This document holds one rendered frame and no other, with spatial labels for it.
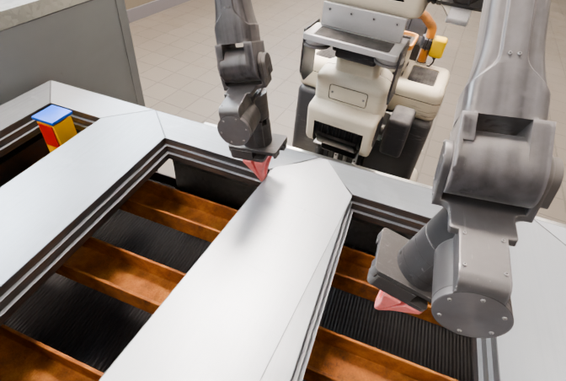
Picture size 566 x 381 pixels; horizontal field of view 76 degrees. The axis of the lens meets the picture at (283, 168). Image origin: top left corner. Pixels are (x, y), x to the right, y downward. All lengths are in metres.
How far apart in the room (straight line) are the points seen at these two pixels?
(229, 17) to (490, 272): 0.50
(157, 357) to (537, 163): 0.49
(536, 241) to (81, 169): 0.91
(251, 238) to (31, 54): 0.81
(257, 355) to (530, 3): 0.50
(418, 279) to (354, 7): 0.76
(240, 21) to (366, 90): 0.58
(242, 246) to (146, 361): 0.22
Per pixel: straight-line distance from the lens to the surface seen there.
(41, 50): 1.22
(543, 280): 0.79
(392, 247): 0.44
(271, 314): 0.58
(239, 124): 0.58
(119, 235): 1.12
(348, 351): 0.77
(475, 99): 0.34
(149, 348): 0.57
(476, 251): 0.32
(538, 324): 0.72
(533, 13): 0.38
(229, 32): 0.62
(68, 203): 0.78
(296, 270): 0.62
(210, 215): 0.94
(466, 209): 0.35
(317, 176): 0.78
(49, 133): 1.00
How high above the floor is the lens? 1.38
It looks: 41 degrees down
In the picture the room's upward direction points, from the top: 6 degrees clockwise
